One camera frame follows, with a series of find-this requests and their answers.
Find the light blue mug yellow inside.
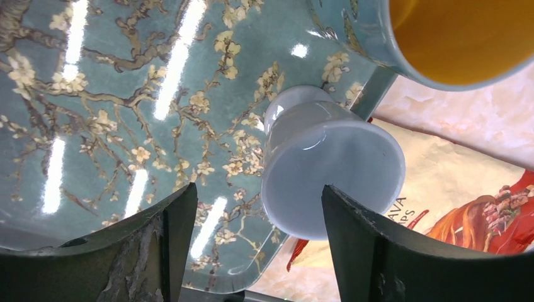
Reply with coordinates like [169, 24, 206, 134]
[306, 0, 534, 92]

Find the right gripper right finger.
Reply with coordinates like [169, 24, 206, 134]
[322, 185, 533, 301]

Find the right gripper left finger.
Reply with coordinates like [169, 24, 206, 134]
[1, 183, 198, 301]

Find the pale grey mug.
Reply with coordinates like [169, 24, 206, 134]
[261, 85, 406, 241]

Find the orange cream snack bag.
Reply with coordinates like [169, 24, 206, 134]
[252, 119, 533, 301]

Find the floral blue serving tray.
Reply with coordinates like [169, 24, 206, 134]
[1, 1, 395, 293]

